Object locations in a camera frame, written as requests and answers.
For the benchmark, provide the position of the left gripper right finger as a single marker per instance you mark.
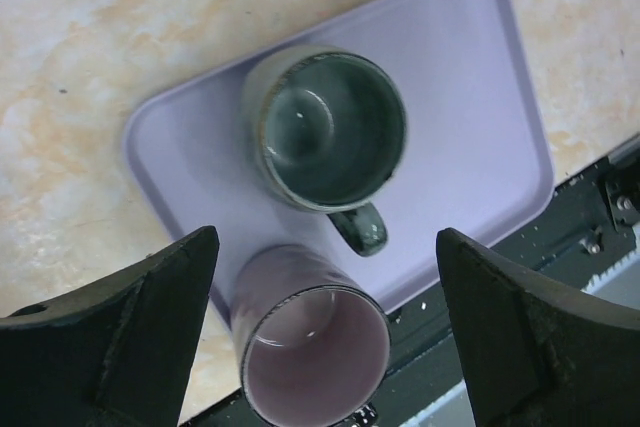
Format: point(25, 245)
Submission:
point(535, 351)

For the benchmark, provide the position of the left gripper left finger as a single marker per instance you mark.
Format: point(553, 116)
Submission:
point(115, 352)

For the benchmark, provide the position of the purple glass mug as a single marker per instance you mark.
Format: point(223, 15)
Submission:
point(312, 347)

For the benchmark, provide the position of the grey green mug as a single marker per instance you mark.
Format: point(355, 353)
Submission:
point(325, 131)

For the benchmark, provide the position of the lavender plastic tray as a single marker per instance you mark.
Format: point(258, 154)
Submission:
point(476, 159)

